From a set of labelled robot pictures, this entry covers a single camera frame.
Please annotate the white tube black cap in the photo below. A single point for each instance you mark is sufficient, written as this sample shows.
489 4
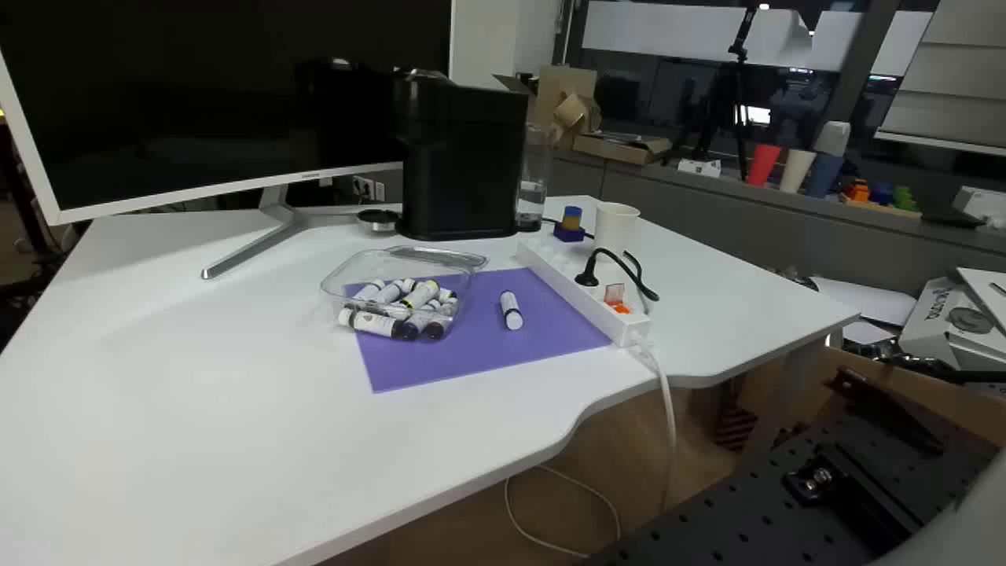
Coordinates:
422 295
448 300
511 314
432 328
365 323
403 328
380 295

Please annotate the purple mat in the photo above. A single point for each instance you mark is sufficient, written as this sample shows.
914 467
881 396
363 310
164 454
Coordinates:
482 339

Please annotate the small coloured stacking toy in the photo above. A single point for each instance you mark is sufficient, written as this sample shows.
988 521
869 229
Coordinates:
572 224

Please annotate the clear water bottle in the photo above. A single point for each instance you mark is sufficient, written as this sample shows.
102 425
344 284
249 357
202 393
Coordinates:
535 189

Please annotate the white paper cup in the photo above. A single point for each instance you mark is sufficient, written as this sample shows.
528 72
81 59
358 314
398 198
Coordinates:
618 229

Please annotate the black coffee machine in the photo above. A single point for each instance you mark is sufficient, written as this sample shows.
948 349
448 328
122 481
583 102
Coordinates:
462 160

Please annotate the small round black disc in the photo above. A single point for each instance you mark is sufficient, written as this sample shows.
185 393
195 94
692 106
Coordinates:
380 220

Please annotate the brown cardboard box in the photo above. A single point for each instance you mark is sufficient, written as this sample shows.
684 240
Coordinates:
560 98

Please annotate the grey low cabinet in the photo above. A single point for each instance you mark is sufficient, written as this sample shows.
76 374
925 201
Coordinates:
735 221

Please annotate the red plastic cup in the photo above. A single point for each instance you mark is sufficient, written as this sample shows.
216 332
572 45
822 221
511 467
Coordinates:
763 165

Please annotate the cream plastic cup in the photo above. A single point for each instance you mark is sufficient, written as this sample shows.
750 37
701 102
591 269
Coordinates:
797 170

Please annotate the blue plastic cup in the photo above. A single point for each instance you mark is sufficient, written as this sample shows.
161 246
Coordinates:
826 179

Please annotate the black equipment bottom right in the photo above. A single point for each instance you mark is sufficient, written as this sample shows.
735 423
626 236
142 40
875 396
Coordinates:
775 506

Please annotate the grey plastic cup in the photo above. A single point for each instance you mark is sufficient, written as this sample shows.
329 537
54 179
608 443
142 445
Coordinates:
836 138

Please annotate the small orange toy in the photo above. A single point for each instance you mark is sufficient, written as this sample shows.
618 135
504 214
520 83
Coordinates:
860 194

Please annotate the small green toy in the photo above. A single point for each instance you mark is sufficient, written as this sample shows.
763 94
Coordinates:
908 198

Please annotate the stack of printed papers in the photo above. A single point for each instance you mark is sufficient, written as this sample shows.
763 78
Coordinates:
960 317

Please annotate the black camera tripod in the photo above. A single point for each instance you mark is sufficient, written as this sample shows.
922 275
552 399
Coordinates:
741 95

